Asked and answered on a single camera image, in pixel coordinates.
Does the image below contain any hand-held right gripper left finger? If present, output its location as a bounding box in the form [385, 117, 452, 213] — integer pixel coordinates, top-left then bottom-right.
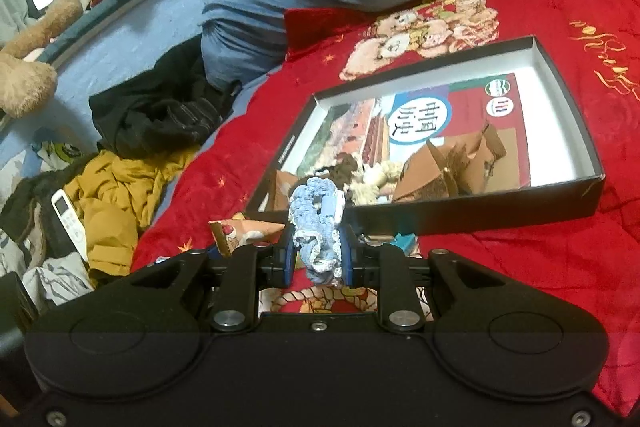
[127, 224, 298, 333]

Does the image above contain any brown cardboard piece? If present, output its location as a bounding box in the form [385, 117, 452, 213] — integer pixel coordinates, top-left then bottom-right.
[269, 169, 302, 214]
[392, 141, 463, 204]
[450, 122, 509, 196]

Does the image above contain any black cardboard box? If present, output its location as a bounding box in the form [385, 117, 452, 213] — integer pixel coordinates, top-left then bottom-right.
[245, 35, 607, 238]

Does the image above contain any small teal object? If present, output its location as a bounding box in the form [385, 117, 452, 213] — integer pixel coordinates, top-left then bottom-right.
[390, 232, 419, 254]

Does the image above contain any dark brown furry garment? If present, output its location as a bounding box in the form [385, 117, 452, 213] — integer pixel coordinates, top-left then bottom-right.
[0, 157, 97, 269]

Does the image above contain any printed paper packet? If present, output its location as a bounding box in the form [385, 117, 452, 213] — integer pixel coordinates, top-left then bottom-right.
[209, 217, 287, 259]

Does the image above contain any mustard yellow garment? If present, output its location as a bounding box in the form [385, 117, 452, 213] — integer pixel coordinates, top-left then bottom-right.
[65, 144, 204, 279]

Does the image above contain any red printed blanket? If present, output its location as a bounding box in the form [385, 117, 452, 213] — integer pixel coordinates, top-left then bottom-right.
[131, 0, 640, 419]

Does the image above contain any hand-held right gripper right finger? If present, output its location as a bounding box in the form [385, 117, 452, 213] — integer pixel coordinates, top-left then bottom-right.
[340, 227, 506, 333]

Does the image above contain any light blue bedsheet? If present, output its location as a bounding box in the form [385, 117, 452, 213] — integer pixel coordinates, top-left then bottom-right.
[0, 0, 287, 188]

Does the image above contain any blue crocheted toy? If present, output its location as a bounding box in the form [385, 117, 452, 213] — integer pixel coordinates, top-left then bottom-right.
[289, 177, 347, 286]

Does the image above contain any brown and cream fluffy toy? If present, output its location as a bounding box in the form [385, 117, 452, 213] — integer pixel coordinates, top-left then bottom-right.
[312, 154, 402, 204]

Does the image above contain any white printed cloth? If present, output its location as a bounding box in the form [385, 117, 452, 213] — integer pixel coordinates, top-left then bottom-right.
[22, 252, 97, 309]

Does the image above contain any cartoon printed cloth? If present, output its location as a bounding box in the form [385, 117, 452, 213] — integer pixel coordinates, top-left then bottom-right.
[0, 137, 89, 188]

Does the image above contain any white remote control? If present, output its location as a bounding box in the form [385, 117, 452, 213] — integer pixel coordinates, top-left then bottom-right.
[51, 189, 89, 259]

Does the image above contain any black clothing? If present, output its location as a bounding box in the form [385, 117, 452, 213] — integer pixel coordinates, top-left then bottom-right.
[89, 38, 242, 158]

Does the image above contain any tan teddy bear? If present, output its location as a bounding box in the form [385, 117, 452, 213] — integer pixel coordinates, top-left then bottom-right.
[0, 0, 84, 118]

